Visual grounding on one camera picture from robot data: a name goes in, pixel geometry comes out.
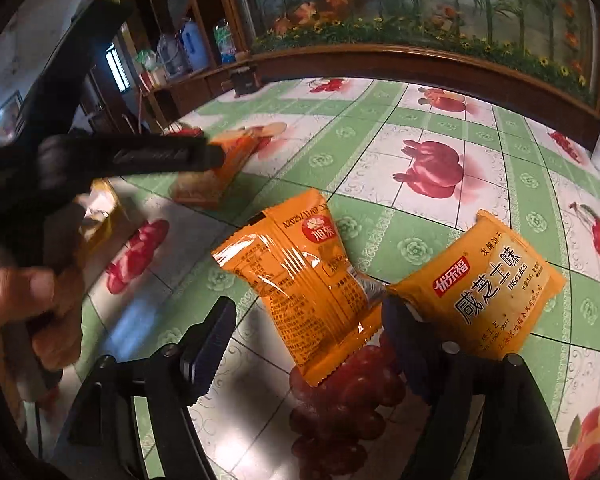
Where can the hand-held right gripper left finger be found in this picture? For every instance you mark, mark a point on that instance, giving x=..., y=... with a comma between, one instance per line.
x=205, y=355

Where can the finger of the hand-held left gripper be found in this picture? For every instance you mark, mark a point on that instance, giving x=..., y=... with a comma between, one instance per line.
x=170, y=152

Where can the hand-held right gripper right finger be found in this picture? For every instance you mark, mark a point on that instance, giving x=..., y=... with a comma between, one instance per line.
x=405, y=340

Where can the orange-topped clear cracker packet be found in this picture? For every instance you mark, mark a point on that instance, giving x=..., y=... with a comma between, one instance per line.
x=215, y=182

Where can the yellow-rimmed white tray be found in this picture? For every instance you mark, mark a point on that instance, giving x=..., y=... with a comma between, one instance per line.
x=100, y=215

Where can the orange biscuit packet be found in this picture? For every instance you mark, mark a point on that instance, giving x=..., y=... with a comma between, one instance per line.
x=300, y=280
x=480, y=295

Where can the person's left hand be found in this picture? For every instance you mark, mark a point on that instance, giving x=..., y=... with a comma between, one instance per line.
x=25, y=295

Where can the brown wooden cabinet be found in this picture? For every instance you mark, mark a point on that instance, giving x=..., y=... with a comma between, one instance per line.
x=180, y=95

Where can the small cardboard box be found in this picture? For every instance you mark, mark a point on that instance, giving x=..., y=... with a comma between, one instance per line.
x=152, y=78

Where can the green and white bag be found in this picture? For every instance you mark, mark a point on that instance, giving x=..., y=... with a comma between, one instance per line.
x=147, y=60

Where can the clear plastic jug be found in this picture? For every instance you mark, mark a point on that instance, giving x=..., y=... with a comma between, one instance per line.
x=170, y=55

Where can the window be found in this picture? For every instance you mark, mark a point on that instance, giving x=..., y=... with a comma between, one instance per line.
x=115, y=67

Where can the black cylinder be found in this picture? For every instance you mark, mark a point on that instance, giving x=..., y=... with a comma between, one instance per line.
x=242, y=80

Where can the blue plastic jug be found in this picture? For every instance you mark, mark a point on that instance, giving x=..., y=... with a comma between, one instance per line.
x=192, y=45

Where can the green-label plastic bottle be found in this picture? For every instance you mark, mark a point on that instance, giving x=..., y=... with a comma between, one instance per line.
x=225, y=40

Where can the green fruit-print tablecloth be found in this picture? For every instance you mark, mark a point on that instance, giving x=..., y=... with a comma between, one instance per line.
x=330, y=160

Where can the flower mural panel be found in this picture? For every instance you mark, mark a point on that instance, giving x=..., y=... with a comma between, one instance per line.
x=430, y=5

